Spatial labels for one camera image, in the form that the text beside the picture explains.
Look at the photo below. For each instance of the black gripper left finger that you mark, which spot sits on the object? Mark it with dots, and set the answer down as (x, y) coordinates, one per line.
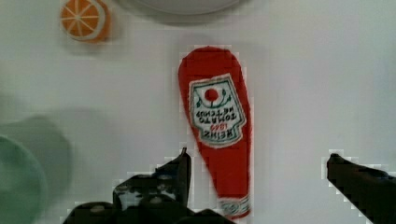
(159, 198)

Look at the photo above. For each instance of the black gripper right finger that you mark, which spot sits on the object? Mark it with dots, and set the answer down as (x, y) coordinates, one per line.
(370, 190)

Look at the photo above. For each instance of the red plush ketchup bottle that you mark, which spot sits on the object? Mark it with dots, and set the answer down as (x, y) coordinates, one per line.
(215, 99)

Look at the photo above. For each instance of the green mug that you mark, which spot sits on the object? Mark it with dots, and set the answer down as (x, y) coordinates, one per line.
(35, 169)

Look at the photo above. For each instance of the purple round plate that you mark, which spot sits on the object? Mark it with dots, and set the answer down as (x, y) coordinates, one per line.
(187, 7)

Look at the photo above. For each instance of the orange slice toy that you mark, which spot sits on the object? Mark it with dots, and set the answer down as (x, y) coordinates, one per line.
(86, 20)

